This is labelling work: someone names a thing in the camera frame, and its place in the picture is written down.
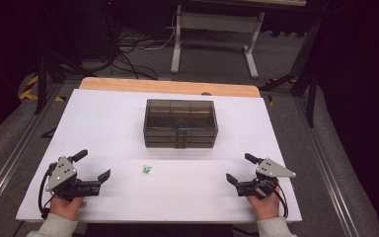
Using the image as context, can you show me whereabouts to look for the black floor cables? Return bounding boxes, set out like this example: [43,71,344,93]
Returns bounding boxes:
[102,9,160,81]

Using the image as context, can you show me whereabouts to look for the white metal desk frame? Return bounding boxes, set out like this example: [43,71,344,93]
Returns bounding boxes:
[170,0,308,80]

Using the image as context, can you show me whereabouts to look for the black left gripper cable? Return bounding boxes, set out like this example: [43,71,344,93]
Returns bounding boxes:
[38,162,57,220]

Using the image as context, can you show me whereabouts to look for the aluminium floor rail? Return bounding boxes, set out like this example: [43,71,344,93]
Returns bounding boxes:
[291,97,360,237]
[0,83,65,228]

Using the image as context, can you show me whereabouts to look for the person's right hand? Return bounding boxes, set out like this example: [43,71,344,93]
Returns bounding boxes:
[246,187,281,221]

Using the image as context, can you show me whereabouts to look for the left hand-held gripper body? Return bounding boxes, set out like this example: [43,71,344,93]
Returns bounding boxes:
[44,156,102,202]

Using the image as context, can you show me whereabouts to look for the white board sheet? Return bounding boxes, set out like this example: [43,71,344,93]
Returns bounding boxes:
[15,88,303,225]

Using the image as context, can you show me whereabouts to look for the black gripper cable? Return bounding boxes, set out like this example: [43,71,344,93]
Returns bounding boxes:
[38,162,57,220]
[273,183,289,219]

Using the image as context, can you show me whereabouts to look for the yellow black floor tape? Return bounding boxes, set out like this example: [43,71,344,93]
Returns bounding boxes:
[18,75,66,103]

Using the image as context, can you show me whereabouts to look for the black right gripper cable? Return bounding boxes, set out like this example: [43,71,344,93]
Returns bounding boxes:
[273,183,289,219]

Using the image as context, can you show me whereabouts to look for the smoky transparent drawer box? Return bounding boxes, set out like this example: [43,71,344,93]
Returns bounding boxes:
[142,98,219,149]

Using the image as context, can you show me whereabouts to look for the black metal stand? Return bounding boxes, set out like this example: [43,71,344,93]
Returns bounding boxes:
[33,0,97,116]
[259,18,325,128]

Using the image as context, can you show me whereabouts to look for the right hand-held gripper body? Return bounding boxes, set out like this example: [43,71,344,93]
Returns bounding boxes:
[235,157,297,200]

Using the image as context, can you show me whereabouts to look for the person's left hand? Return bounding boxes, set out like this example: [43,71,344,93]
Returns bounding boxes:
[48,196,88,221]

